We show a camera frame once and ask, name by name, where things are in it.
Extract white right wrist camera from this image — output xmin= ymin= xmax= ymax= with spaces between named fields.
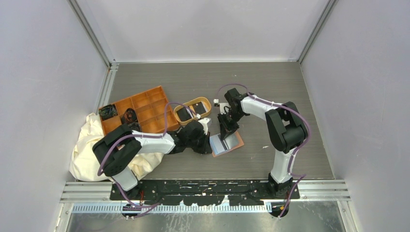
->
xmin=213 ymin=99 xmax=230 ymax=115

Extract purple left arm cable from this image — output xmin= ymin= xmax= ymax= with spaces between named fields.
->
xmin=97 ymin=102 xmax=201 ymax=218

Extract cream cloth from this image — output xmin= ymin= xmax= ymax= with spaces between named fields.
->
xmin=69 ymin=113 xmax=164 ymax=182

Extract dark rolled belt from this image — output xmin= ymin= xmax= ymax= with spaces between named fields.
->
xmin=98 ymin=104 xmax=118 ymax=121
xmin=120 ymin=108 xmax=138 ymax=124

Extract dark rolled belt upper left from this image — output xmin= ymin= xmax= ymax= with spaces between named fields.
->
xmin=98 ymin=104 xmax=118 ymax=121

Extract oval wooden card tray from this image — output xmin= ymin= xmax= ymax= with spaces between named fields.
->
xmin=173 ymin=97 xmax=212 ymax=126

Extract black mounting base plate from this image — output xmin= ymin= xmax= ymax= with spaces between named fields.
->
xmin=126 ymin=180 xmax=300 ymax=206

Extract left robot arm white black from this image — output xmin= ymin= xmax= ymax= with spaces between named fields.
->
xmin=92 ymin=117 xmax=212 ymax=200

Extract dark rolled belt middle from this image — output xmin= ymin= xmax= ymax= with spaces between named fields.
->
xmin=120 ymin=108 xmax=138 ymax=124

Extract orange compartment tray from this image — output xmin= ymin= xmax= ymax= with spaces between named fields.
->
xmin=100 ymin=86 xmax=179 ymax=134

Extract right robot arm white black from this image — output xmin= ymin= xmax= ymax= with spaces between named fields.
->
xmin=213 ymin=88 xmax=310 ymax=199

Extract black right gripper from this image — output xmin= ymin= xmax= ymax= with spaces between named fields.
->
xmin=217 ymin=109 xmax=246 ymax=140

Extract black card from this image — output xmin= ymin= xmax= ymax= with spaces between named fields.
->
xmin=176 ymin=107 xmax=192 ymax=122
xmin=192 ymin=102 xmax=207 ymax=115

